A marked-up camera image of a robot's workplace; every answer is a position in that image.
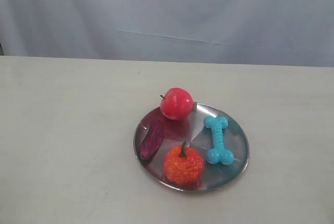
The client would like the white backdrop cloth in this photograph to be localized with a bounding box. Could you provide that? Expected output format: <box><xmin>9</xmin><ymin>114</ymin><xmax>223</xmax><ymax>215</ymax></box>
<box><xmin>1</xmin><ymin>0</ymin><xmax>333</xmax><ymax>66</ymax></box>

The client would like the red toy apple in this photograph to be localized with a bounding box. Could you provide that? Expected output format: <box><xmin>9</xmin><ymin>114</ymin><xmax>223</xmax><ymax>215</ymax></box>
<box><xmin>160</xmin><ymin>87</ymin><xmax>194</xmax><ymax>121</ymax></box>

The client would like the orange toy pumpkin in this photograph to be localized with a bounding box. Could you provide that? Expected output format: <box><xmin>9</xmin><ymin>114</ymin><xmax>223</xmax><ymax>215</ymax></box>
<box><xmin>163</xmin><ymin>142</ymin><xmax>205</xmax><ymax>185</ymax></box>

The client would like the purple toy sweet potato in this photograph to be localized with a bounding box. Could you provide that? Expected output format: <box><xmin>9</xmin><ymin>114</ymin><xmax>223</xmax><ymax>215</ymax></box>
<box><xmin>140</xmin><ymin>120</ymin><xmax>164</xmax><ymax>160</ymax></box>

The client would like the turquoise toy bone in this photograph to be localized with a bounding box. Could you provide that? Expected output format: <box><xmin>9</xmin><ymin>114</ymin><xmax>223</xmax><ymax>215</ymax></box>
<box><xmin>204</xmin><ymin>116</ymin><xmax>234</xmax><ymax>166</ymax></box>

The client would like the round stainless steel plate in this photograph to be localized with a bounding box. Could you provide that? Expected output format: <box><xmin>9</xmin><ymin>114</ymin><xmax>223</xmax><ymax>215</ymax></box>
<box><xmin>133</xmin><ymin>102</ymin><xmax>249</xmax><ymax>192</ymax></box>

